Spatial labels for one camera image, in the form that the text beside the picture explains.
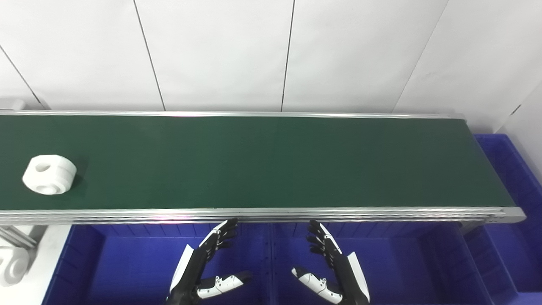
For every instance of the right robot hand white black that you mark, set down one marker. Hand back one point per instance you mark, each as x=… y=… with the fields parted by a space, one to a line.
x=345 y=275

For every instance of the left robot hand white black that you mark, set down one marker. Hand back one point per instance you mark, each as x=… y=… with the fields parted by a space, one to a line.
x=192 y=267

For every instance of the white plastic part with holes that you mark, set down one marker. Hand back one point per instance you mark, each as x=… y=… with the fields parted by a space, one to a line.
x=12 y=264
x=48 y=173

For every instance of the blue plastic bin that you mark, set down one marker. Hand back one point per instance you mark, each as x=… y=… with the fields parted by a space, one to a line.
x=512 y=178
x=394 y=271
x=127 y=271

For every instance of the aluminium conveyor support leg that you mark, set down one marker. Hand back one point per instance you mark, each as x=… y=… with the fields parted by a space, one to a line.
x=19 y=235

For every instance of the green conveyor belt aluminium frame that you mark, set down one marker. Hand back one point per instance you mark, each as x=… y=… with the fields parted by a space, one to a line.
x=271 y=163

